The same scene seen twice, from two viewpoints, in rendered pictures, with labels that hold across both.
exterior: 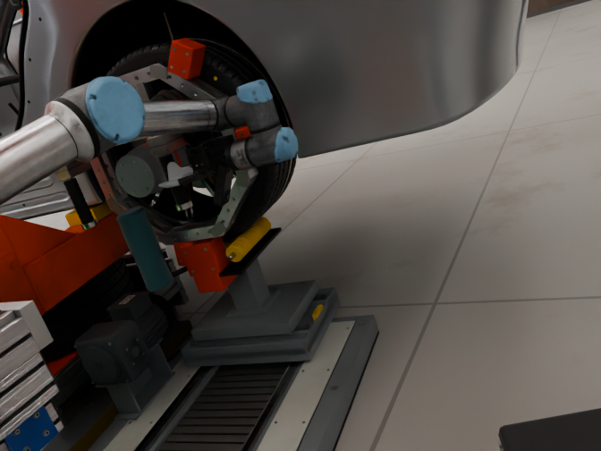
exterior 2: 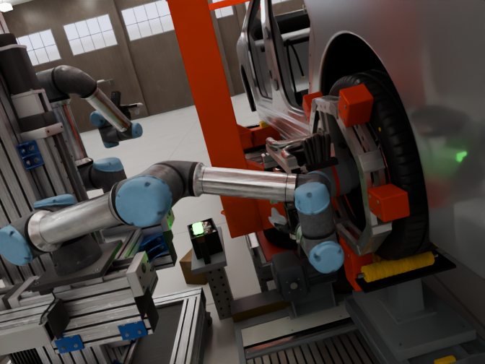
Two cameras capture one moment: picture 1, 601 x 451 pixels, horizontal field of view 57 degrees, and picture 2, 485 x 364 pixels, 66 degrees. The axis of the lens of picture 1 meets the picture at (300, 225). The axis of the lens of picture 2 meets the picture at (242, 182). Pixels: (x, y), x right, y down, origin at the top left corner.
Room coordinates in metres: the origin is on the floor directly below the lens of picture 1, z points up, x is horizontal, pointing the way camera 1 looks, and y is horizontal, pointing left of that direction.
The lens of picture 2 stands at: (0.83, -0.60, 1.29)
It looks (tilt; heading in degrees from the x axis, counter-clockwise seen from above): 17 degrees down; 61
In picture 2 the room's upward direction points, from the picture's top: 14 degrees counter-clockwise
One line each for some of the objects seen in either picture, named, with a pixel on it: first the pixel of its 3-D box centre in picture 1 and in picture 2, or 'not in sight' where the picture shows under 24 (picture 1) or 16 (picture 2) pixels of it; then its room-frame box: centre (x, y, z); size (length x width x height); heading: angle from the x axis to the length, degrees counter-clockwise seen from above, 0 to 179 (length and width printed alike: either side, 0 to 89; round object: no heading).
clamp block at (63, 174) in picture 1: (71, 165); (273, 158); (1.63, 0.57, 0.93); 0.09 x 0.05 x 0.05; 154
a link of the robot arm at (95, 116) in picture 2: not in sight; (102, 118); (1.22, 1.37, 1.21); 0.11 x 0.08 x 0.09; 44
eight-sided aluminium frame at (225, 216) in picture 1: (167, 158); (343, 174); (1.74, 0.33, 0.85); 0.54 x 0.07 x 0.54; 64
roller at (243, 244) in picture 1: (249, 238); (397, 265); (1.78, 0.17, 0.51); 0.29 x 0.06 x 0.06; 154
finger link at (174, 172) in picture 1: (173, 174); (276, 216); (1.38, 0.26, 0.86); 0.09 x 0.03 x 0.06; 100
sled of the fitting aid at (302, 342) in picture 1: (262, 326); (408, 326); (1.89, 0.25, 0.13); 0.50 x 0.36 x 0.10; 64
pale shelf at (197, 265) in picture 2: not in sight; (208, 248); (1.46, 1.11, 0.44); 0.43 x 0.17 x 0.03; 64
